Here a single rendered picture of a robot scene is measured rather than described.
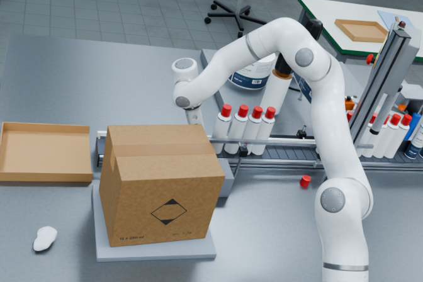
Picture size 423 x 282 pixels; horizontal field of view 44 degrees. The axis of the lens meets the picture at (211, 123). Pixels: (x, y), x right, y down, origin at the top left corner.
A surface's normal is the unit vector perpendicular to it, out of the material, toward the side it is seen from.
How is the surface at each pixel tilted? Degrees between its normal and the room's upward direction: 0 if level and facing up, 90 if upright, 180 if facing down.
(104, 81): 0
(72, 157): 0
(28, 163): 0
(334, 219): 91
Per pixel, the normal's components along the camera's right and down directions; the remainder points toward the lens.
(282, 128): 0.22, -0.79
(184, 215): 0.30, 0.61
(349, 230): -0.14, 0.52
